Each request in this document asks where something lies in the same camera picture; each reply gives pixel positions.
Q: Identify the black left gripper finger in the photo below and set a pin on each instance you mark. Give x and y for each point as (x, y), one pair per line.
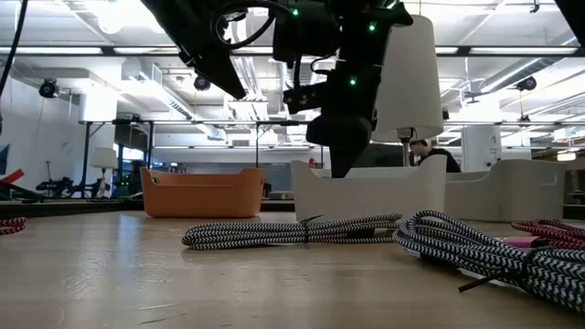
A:
(228, 68)
(208, 71)

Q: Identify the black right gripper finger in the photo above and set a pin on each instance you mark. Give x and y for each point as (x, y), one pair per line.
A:
(353, 160)
(338, 162)

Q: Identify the black background robot arm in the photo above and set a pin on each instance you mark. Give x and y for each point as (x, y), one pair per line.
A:
(23, 194)

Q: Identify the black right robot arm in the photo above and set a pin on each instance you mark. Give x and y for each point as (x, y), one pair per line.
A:
(352, 55)

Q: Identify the black ceiling spotlight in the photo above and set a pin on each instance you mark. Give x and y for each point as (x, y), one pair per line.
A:
(526, 83)
(48, 88)
(202, 82)

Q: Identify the small red object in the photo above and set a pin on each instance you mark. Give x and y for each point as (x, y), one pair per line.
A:
(313, 163)

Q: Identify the black monitor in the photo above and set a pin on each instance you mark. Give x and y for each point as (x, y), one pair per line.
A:
(388, 155)

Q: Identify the white plastic bin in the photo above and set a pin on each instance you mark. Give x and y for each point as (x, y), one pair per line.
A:
(507, 192)
(365, 196)

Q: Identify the white shade table lamp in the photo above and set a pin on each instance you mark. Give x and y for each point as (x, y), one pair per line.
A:
(411, 91)

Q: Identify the person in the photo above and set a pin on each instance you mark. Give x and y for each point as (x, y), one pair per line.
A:
(439, 160)

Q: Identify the orange plastic bin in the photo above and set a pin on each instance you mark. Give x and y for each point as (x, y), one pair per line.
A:
(201, 196)

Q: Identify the white cylindrical device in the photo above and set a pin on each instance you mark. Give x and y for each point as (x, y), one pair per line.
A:
(480, 146)

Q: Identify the small white background lamp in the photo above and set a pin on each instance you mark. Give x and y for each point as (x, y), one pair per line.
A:
(104, 157)

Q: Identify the red band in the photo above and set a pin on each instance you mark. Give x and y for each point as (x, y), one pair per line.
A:
(13, 176)

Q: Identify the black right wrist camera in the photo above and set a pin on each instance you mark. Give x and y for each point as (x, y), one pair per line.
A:
(306, 98)

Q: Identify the black overhead frame beam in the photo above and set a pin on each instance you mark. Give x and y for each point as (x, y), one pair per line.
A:
(108, 50)

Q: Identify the black background table frame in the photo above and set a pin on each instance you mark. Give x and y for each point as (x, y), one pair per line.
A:
(86, 155)
(257, 146)

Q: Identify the black table edge frame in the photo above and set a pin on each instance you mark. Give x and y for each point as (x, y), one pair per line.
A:
(68, 208)

